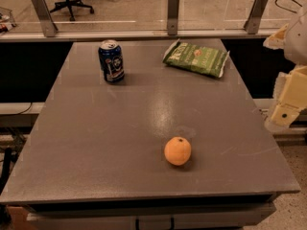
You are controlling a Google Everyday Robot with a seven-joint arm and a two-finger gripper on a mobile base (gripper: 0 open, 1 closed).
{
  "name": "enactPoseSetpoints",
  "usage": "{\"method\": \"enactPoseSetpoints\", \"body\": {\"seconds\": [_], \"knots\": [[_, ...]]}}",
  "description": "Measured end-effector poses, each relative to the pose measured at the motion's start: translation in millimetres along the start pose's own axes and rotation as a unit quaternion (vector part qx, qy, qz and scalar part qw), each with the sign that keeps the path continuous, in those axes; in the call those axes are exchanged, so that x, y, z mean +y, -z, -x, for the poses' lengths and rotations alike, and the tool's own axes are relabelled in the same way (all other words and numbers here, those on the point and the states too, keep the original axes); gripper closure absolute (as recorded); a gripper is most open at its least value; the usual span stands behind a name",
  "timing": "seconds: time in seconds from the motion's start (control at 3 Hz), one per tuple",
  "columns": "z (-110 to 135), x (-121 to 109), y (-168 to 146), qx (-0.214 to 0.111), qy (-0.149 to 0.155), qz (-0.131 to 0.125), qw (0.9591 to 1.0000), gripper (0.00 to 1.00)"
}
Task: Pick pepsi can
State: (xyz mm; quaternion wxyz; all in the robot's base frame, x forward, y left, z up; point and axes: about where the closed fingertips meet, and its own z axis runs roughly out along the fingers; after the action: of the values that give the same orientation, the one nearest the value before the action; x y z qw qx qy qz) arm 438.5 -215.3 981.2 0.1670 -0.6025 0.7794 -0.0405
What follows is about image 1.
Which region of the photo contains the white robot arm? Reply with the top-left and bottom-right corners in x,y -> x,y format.
264,5 -> 307,132

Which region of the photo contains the blue pepsi can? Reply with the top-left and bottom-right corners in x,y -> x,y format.
98,39 -> 125,83

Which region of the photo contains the green chip bag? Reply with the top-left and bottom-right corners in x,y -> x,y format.
163,39 -> 229,78

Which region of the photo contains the orange fruit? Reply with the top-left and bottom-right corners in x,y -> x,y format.
164,137 -> 192,166

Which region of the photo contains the right metal railing bracket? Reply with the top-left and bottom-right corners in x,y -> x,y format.
244,0 -> 269,35

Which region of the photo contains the metal railing bracket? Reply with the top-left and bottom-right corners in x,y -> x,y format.
244,0 -> 269,35
31,0 -> 58,37
167,0 -> 179,35

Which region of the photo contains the middle metal railing bracket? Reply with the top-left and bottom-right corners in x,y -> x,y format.
167,0 -> 179,35

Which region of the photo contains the left metal railing bracket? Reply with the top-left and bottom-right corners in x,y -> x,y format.
31,0 -> 58,37

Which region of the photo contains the wire basket with items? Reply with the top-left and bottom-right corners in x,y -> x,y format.
0,7 -> 16,33

